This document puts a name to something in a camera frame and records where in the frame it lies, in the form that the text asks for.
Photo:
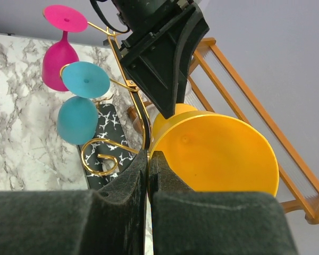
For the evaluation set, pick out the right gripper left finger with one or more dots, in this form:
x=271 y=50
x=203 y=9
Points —
x=108 y=221

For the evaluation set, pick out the yellow plastic wine glass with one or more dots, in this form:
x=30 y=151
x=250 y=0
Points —
x=211 y=152

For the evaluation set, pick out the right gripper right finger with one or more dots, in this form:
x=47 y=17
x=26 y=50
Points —
x=189 y=222

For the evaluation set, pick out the clear short wine glass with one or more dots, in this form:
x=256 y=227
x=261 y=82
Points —
x=151 y=110

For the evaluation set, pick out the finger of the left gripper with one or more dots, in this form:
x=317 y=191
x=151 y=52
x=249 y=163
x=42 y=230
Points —
x=159 y=64

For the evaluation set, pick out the orange wooden shelf rack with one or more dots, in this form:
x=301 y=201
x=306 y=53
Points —
x=294 y=171

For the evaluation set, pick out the blue plastic wine glass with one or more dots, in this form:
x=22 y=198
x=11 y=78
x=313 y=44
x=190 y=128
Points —
x=78 y=116

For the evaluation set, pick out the gold wine glass rack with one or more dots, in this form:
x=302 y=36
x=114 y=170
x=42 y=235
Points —
x=122 y=121

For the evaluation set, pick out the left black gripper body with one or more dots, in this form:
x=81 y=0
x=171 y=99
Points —
x=156 y=16

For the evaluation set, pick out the pink plastic wine glass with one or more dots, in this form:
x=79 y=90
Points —
x=61 y=53

